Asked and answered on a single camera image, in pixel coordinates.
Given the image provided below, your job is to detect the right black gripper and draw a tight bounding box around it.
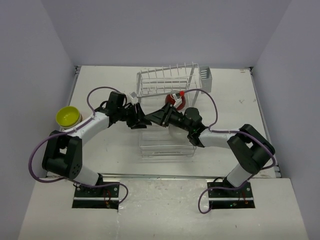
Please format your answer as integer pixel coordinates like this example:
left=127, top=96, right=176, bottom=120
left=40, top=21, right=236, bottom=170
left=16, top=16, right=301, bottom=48
left=145, top=102, right=193, bottom=133

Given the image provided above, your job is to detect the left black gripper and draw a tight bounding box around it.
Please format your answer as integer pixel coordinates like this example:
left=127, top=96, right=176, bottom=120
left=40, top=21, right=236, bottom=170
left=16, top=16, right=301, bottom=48
left=117, top=103, right=151, bottom=130

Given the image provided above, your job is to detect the dark red bowl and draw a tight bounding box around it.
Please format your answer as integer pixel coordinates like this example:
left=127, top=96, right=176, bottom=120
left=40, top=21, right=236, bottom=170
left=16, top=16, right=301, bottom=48
left=165, top=93, right=186, bottom=111

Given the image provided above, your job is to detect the beige flower pattern bowl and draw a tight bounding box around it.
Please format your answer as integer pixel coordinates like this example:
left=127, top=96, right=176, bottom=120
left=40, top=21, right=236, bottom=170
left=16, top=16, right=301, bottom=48
left=168, top=124, right=189, bottom=143

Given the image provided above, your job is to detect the cream speckled bowl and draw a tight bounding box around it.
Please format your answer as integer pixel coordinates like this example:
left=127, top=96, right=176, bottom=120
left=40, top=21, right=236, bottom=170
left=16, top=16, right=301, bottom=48
left=61, top=114, right=83, bottom=130

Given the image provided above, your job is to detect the lime green bowl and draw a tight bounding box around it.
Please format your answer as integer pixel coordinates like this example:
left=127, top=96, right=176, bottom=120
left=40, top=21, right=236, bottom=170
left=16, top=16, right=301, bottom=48
left=55, top=106, right=81, bottom=128

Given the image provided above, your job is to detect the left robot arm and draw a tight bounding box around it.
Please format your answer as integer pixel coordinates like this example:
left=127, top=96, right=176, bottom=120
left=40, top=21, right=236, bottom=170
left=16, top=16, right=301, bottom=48
left=42, top=91, right=152, bottom=197

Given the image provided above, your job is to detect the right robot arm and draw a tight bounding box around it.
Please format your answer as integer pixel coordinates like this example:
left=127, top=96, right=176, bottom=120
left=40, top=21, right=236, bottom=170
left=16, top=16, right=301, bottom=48
left=144, top=105, right=276, bottom=197

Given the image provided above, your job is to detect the white perforated cutlery holder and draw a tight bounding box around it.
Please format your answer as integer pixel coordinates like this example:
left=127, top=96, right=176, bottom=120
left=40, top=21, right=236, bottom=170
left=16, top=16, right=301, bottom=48
left=199, top=66, right=213, bottom=93

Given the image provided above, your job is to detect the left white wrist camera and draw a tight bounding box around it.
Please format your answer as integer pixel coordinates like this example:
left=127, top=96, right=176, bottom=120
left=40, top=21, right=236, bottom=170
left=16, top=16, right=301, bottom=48
left=127, top=92, right=138, bottom=104

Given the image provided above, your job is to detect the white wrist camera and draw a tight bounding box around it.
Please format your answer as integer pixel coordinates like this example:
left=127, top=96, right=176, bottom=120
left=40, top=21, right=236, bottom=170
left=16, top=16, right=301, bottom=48
left=127, top=92, right=138, bottom=104
left=170, top=93, right=183, bottom=108

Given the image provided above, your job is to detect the white wire dish rack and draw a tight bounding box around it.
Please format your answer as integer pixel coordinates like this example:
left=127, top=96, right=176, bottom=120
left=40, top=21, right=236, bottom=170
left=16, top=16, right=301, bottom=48
left=136, top=63, right=202, bottom=157

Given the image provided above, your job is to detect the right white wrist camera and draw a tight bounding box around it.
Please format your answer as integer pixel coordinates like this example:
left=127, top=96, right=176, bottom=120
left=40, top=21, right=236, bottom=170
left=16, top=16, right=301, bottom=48
left=170, top=93, right=183, bottom=108

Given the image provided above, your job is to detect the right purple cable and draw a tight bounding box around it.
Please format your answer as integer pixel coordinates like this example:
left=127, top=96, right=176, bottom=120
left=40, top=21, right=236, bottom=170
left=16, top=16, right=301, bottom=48
left=197, top=89, right=276, bottom=215

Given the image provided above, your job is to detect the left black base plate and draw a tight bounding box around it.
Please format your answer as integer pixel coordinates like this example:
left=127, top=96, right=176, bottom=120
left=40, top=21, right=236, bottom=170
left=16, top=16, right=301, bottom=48
left=72, top=182, right=119, bottom=210

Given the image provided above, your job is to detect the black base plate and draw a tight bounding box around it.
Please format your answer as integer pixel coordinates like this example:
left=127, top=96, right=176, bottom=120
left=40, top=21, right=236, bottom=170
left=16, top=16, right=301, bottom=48
left=208, top=182, right=256, bottom=210
left=72, top=182, right=119, bottom=210

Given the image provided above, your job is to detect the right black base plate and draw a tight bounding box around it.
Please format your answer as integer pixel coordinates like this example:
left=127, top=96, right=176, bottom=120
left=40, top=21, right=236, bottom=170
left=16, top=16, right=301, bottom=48
left=208, top=182, right=256, bottom=210

